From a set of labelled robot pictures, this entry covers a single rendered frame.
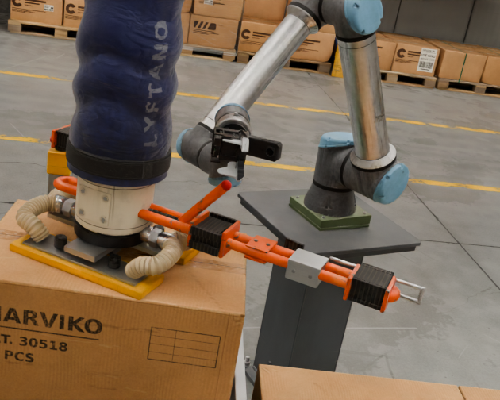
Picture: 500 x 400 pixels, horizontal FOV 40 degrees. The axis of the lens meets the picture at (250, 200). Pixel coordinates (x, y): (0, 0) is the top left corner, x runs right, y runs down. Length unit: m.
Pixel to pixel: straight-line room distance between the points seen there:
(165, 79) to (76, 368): 0.65
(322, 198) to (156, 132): 1.10
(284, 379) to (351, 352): 1.22
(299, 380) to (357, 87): 0.86
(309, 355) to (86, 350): 1.30
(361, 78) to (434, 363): 1.62
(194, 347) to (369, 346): 1.84
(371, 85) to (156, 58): 0.88
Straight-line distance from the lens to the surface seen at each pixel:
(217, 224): 1.49
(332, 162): 2.39
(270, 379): 1.99
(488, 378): 3.35
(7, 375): 1.65
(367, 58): 2.06
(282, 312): 2.66
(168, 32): 1.41
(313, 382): 2.02
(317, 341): 2.68
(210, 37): 8.65
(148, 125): 1.43
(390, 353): 3.27
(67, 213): 1.65
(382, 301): 1.38
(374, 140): 2.21
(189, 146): 1.92
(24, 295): 1.52
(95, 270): 1.52
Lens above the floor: 1.72
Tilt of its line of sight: 22 degrees down
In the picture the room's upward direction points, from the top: 10 degrees clockwise
